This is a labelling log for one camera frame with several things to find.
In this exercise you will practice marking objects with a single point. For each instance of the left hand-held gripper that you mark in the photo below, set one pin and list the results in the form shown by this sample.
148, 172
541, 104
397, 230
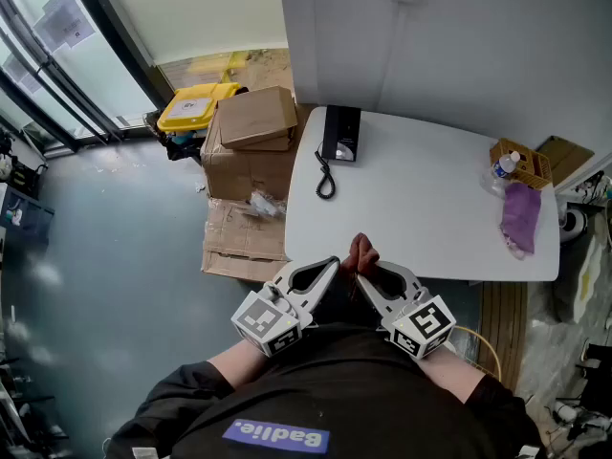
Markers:
260, 318

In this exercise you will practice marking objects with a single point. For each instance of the large cardboard box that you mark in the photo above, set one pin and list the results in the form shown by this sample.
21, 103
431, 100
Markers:
248, 172

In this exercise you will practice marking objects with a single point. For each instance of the person's left forearm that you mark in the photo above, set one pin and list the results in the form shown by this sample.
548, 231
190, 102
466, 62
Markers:
236, 366

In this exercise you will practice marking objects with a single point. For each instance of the black framed glass doors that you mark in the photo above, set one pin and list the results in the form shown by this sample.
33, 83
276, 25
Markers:
91, 65

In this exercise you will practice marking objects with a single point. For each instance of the white round device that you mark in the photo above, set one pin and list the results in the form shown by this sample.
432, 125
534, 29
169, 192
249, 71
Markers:
573, 223

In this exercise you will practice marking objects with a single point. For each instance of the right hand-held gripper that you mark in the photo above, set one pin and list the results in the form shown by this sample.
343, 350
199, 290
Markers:
421, 325

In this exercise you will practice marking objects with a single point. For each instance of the small paper notice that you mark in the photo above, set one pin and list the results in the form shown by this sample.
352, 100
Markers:
21, 72

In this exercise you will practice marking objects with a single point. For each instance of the dark blue crate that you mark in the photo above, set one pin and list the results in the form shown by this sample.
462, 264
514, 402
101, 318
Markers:
26, 213

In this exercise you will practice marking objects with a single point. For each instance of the large paper notice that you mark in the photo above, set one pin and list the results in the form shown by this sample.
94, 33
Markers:
64, 19

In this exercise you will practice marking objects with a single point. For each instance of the brown cardboard sheet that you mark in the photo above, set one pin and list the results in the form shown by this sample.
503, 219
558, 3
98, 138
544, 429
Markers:
566, 156

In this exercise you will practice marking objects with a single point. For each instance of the red-brown cloth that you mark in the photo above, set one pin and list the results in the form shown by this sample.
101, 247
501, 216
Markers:
363, 254

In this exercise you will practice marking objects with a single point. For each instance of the clear plastic water bottle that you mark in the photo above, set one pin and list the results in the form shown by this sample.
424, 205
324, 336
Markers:
499, 172

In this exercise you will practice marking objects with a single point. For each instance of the purple cloth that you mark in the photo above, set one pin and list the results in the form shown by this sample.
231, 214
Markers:
521, 218

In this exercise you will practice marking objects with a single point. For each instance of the flattened cardboard box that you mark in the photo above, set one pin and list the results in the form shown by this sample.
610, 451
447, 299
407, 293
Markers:
239, 237

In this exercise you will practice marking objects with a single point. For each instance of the black desk telephone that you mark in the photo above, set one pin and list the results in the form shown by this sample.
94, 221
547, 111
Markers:
340, 127

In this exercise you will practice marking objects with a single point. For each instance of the clear plastic wrap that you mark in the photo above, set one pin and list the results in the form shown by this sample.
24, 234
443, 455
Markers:
265, 204

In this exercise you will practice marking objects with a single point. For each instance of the wicker basket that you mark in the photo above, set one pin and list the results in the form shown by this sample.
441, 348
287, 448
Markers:
533, 165

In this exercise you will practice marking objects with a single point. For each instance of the yellow round hoop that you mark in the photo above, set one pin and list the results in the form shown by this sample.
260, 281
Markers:
490, 347

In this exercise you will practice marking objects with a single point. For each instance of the person's right forearm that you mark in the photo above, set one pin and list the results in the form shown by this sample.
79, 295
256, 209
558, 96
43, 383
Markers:
454, 376

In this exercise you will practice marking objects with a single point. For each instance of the yellow lid trash bin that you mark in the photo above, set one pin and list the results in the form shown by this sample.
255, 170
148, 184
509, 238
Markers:
191, 108

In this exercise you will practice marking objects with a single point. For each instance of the small cardboard box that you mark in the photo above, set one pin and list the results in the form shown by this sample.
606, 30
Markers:
255, 117

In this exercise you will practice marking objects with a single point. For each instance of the person's black shirt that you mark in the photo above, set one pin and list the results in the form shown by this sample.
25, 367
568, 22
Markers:
334, 390

